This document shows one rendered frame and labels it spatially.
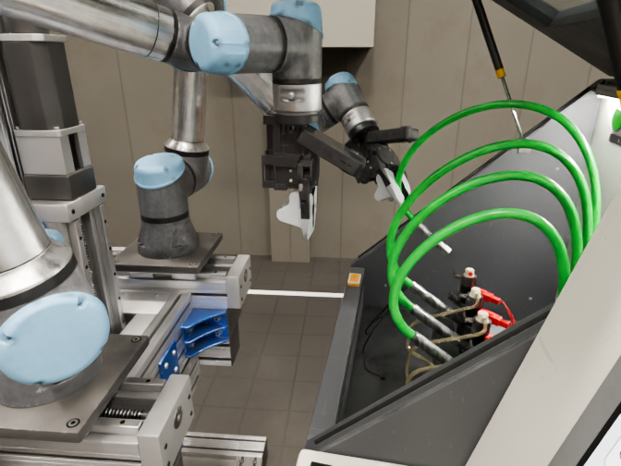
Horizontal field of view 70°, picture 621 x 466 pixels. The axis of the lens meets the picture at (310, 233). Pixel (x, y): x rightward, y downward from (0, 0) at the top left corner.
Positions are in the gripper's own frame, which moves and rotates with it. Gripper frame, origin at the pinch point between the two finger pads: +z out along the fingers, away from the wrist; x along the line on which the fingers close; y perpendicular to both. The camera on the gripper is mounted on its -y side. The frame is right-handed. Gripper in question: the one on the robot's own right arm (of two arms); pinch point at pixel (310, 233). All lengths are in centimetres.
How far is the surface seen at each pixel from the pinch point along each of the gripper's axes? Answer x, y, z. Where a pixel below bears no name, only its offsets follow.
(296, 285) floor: -201, 50, 121
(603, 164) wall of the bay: -34, -57, -7
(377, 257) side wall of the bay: -43.0, -10.3, 23.1
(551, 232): 12.7, -33.4, -7.6
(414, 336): 12.7, -18.1, 9.9
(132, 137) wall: -235, 182, 28
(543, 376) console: 28.6, -30.2, 2.5
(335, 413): 12.7, -6.8, 26.6
